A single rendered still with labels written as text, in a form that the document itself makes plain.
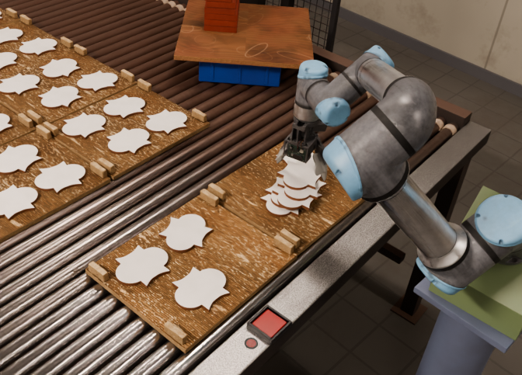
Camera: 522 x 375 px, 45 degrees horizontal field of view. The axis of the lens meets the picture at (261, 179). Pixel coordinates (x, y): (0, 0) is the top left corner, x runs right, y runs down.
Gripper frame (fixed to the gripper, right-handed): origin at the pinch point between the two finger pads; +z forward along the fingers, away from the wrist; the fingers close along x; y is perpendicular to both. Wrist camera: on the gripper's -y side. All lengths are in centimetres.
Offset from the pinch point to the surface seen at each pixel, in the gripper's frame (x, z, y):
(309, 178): 3.2, 0.7, 1.3
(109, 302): -20, 8, 62
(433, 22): -28, 74, -305
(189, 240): -14.5, 5.1, 37.0
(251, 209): -7.3, 6.2, 16.3
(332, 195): 9.9, 6.2, -2.1
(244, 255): -0.1, 6.2, 33.3
